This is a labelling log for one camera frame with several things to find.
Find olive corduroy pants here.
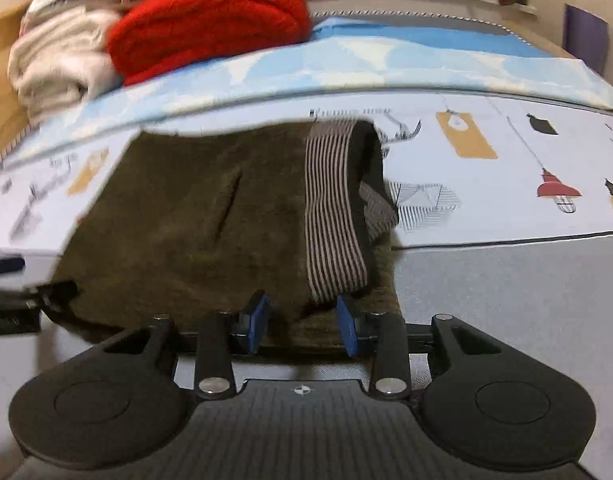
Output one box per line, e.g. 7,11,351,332
51,117,402,356

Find white fluffy blanket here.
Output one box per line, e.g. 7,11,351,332
9,7,124,121

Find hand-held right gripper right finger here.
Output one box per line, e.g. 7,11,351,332
336,294,519,402

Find grey bed cover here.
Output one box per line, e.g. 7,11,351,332
0,230,613,480

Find blue patterned sheet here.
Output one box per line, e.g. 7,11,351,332
36,17,613,131

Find white printed bedsheet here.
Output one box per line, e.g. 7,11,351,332
0,90,613,256

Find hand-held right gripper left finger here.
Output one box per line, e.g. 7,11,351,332
99,290,272,402

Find purple object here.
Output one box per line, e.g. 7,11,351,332
563,4,609,78

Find red fluffy blanket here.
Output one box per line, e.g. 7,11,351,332
106,0,312,86

